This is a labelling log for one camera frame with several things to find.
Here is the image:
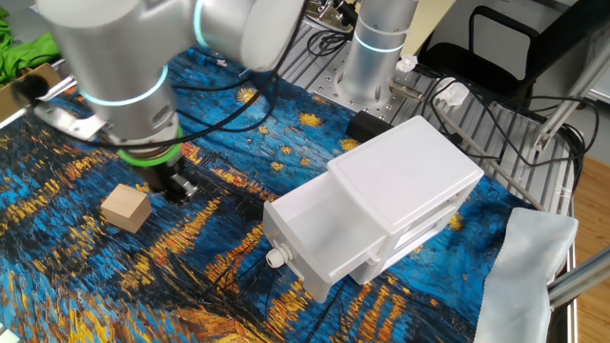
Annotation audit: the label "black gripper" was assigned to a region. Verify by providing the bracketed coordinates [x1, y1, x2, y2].
[137, 159, 199, 205]

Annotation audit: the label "wooden cube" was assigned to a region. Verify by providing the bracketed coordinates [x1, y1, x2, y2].
[99, 183, 153, 234]

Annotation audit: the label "white plastic box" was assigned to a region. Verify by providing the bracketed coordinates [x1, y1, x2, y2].
[262, 171, 390, 304]

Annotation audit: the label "white plastic drawer cabinet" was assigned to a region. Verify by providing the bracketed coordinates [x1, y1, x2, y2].
[326, 114, 485, 287]

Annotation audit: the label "white closed drawer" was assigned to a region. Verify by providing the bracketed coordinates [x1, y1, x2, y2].
[350, 199, 461, 286]

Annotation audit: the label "starry night painted tablecloth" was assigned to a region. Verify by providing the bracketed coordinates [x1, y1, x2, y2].
[0, 45, 539, 343]

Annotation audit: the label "black power adapter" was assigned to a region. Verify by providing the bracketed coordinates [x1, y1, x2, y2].
[345, 110, 395, 144]

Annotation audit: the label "cardboard box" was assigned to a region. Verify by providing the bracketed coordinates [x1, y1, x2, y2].
[0, 61, 63, 123]

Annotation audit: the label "green cloth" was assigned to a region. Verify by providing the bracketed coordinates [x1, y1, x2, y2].
[0, 7, 63, 87]

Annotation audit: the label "crumpled white tissue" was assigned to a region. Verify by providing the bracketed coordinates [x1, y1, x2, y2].
[395, 54, 419, 73]
[436, 78, 471, 107]

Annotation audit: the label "beige cardboard sheet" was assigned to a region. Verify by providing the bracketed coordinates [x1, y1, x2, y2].
[399, 0, 457, 58]

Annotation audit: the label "black office chair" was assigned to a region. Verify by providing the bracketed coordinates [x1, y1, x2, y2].
[418, 4, 610, 109]

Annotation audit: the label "light grey cloth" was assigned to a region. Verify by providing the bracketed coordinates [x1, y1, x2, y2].
[473, 207, 580, 343]

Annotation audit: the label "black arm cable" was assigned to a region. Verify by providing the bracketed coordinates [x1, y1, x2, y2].
[71, 28, 309, 150]

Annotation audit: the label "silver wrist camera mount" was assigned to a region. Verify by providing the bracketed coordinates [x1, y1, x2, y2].
[32, 102, 109, 142]

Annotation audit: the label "black cable coil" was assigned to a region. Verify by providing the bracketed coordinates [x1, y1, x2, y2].
[307, 28, 356, 58]

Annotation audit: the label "aluminium frame strut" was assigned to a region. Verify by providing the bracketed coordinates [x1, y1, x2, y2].
[533, 42, 610, 153]
[547, 247, 610, 309]

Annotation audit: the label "black table cables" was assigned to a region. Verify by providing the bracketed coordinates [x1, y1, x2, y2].
[418, 71, 601, 168]

